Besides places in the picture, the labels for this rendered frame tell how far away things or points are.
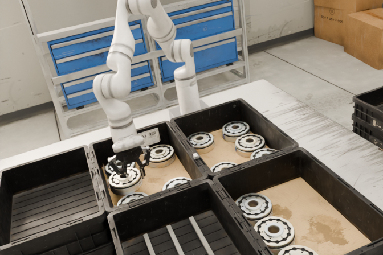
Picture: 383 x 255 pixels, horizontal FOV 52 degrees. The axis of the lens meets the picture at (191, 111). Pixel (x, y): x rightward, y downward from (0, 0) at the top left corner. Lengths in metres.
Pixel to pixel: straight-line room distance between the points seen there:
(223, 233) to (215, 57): 2.52
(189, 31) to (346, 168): 2.11
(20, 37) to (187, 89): 2.53
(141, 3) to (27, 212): 0.75
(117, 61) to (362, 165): 0.94
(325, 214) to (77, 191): 0.78
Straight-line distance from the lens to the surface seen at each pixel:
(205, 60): 3.45
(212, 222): 1.15
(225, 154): 1.39
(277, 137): 1.33
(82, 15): 3.95
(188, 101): 1.69
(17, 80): 4.07
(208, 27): 3.39
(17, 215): 1.40
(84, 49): 3.13
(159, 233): 1.15
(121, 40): 1.17
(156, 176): 1.35
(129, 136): 1.17
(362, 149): 1.65
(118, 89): 1.09
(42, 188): 1.48
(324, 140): 1.69
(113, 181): 1.28
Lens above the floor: 1.62
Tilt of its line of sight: 27 degrees down
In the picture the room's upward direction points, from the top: 9 degrees counter-clockwise
